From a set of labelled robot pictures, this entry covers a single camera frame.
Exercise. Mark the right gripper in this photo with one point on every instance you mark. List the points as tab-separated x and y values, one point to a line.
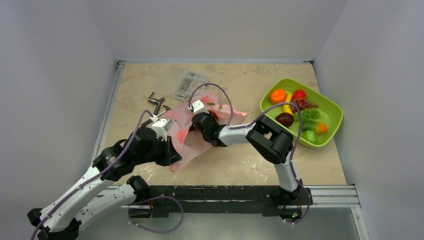
202	122

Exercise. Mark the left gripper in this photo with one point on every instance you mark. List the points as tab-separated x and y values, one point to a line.
171	155

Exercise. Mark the pink plastic bag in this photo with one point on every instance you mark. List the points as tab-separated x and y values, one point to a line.
187	141

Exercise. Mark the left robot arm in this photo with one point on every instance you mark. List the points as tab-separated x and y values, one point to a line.
79	206

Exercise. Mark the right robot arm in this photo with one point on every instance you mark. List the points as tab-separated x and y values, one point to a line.
273	142

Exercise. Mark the fake dark red plum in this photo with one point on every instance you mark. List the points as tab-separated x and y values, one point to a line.
285	119

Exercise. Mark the fake red strawberry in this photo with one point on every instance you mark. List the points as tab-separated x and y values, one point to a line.
299	94

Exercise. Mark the fake red grapes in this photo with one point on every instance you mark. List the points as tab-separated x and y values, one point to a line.
303	104

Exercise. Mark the fake green grapes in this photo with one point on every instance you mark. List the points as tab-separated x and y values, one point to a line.
310	114

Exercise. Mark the fake green lime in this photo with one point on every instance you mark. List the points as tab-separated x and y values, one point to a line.
310	136

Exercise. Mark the fake mango green orange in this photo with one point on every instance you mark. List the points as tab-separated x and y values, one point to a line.
312	125

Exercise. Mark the clear screw organizer box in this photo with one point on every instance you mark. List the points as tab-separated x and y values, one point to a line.
191	79

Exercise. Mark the black metal clamp tool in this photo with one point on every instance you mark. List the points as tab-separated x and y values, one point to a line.
156	101

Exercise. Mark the green plastic tray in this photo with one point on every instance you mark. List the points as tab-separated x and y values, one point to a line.
331	114

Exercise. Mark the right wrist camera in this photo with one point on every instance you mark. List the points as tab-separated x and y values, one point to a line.
198	107

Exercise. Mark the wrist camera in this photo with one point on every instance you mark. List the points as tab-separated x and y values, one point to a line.
198	107
162	125

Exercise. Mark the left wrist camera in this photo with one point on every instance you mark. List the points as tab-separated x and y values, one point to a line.
162	125

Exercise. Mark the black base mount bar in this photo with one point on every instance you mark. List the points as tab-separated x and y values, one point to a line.
266	200

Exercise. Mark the aluminium frame rail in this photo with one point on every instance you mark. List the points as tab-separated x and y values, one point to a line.
103	130

